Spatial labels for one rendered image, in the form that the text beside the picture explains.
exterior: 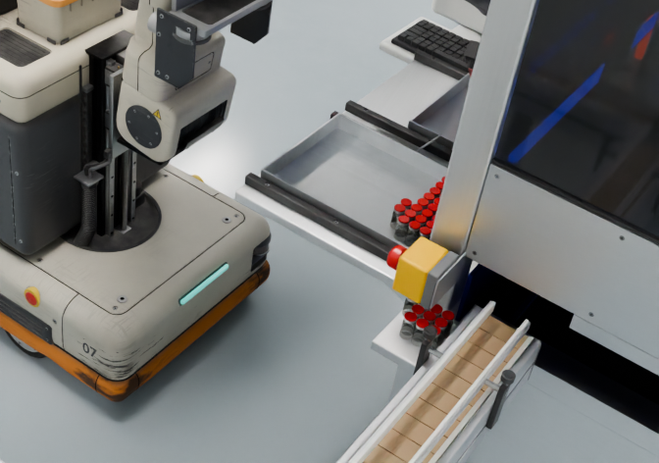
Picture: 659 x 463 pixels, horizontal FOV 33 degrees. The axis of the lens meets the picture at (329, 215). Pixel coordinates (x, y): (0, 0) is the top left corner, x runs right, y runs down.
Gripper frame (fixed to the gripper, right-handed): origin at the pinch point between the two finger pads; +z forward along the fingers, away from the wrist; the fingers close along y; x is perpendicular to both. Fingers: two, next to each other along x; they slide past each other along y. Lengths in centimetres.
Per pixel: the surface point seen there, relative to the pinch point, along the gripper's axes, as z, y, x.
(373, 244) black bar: 0, -7, -56
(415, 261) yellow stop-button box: -14, 2, -72
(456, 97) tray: 4.4, -4.2, 0.9
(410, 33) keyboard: 12.0, -21.3, 31.3
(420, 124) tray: 3.8, -9.0, -13.1
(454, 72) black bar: 3.5, -6.7, 8.6
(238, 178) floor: 98, -66, 56
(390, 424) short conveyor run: -10, 6, -99
